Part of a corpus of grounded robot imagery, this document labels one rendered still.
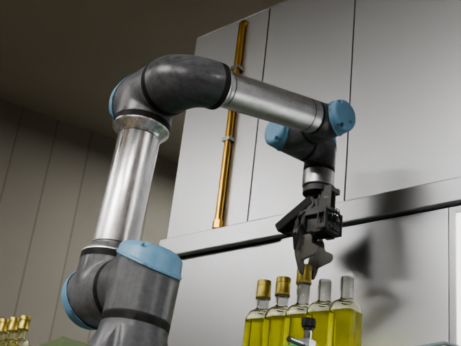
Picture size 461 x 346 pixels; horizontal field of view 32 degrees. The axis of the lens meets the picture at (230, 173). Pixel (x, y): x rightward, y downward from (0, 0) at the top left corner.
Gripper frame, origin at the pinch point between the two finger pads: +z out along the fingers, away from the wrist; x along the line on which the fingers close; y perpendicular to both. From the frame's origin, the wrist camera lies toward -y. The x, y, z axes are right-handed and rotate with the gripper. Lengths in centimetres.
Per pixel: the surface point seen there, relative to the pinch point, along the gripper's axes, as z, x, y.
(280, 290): 4.5, -1.8, -5.0
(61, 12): -160, 32, -176
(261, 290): 3.8, -1.6, -11.0
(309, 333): 19.3, -15.9, 13.8
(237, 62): -77, 14, -42
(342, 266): -4.9, 11.8, 2.3
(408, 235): -9.9, 11.5, 19.8
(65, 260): -77, 123, -258
